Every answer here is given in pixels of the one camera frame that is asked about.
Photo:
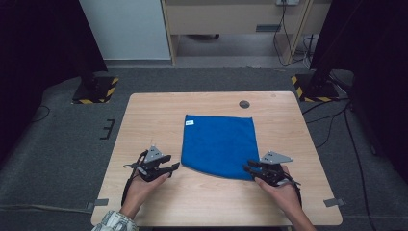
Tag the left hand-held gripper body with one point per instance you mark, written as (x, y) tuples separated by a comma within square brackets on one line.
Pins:
[(150, 166)]

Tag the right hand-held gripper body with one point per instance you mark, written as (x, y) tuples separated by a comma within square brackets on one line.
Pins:
[(272, 170)]

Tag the blue microfibre cloth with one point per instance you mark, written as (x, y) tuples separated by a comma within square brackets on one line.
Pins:
[(219, 146)]

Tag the person's right hand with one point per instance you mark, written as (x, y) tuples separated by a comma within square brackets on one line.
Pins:
[(285, 195)]

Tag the person's left hand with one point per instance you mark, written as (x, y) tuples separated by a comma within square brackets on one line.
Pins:
[(139, 194)]

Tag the grey round table grommet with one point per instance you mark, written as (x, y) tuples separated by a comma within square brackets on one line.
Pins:
[(244, 104)]

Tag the grey tape piece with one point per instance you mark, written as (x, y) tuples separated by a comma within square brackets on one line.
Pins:
[(99, 202), (334, 202)]

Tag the striped black stand base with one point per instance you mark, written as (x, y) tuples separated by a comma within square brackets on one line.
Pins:
[(316, 93), (101, 93)]

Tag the dark round object under desk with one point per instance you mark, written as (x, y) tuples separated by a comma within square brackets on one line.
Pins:
[(202, 37)]

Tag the white panel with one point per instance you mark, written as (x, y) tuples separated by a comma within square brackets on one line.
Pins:
[(125, 29)]

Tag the dark curtain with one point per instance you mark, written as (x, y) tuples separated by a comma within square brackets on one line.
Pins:
[(38, 48), (378, 64)]

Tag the beige wooden desk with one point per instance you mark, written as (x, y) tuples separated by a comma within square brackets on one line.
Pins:
[(224, 17)]

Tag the white power socket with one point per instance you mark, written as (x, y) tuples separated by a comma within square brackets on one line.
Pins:
[(287, 2)]

